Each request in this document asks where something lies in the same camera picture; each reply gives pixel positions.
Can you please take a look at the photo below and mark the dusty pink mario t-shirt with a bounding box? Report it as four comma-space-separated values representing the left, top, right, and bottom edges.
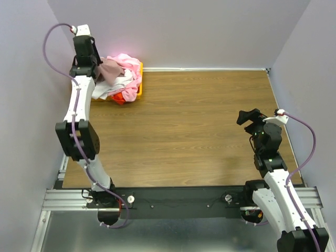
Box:
96, 57, 124, 86

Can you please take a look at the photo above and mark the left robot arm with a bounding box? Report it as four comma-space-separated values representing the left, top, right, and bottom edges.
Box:
55, 35, 118, 208

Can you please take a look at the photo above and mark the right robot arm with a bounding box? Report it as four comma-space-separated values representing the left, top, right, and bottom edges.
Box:
237, 109, 329, 251

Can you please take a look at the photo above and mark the white t-shirt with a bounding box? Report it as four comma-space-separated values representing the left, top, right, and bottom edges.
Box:
92, 69, 133, 100

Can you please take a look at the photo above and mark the orange red t-shirt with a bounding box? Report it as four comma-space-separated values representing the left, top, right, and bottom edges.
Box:
110, 92, 126, 105

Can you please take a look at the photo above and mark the light pink t-shirt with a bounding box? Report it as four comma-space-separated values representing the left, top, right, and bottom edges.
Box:
107, 54, 143, 105

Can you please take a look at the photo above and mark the yellow plastic bin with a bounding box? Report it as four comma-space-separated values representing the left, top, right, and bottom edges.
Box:
92, 62, 143, 105

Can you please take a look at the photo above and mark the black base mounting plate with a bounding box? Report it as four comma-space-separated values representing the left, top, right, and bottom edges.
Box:
86, 186, 263, 221

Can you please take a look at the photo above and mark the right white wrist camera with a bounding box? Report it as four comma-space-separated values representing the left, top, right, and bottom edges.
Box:
262, 109, 289, 126

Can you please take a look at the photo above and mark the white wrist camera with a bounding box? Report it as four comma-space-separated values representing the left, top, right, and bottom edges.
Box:
262, 109, 289, 126
70, 24, 91, 37

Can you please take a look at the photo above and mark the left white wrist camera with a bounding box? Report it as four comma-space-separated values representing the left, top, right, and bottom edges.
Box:
70, 24, 91, 37

